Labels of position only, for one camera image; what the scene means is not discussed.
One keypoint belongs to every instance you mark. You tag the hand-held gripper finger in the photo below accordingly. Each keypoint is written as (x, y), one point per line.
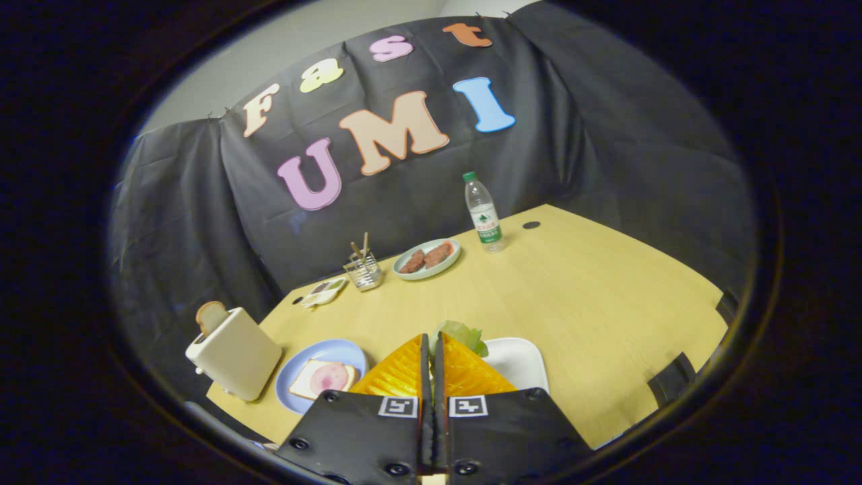
(439, 377)
(425, 377)

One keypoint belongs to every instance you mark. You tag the green lettuce leaf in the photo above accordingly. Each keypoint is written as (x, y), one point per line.
(465, 333)

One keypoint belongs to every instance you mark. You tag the toasted bread slice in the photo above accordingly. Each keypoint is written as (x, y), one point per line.
(210, 315)

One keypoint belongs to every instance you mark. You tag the white square plate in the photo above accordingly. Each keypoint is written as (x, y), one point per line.
(518, 364)

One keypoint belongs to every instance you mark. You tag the pink ham slice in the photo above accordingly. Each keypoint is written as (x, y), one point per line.
(328, 378)

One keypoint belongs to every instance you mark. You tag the pale green round plate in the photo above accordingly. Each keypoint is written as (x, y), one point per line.
(423, 275)

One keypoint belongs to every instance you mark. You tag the blue round plate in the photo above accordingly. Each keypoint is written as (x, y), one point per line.
(316, 353)

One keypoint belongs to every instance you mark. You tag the brown meat patty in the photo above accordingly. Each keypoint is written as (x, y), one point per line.
(438, 255)
(412, 261)

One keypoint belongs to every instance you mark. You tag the metal mesh utensil holder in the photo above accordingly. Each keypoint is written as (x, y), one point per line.
(365, 275)

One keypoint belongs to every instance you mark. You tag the white bread slice under ham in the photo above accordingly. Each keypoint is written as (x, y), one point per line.
(300, 384)

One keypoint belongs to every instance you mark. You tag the white divided seasoning dish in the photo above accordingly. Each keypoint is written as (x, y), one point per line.
(324, 293)

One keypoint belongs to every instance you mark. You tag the clear plastic water bottle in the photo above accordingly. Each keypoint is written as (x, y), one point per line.
(485, 215)

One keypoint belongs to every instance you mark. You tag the white toaster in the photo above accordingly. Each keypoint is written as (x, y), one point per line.
(236, 357)

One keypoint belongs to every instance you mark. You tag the black table clamp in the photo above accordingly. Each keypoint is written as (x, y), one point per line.
(670, 380)
(727, 308)

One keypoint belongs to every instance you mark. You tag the black backdrop cloth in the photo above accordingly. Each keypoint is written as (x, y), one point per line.
(572, 135)

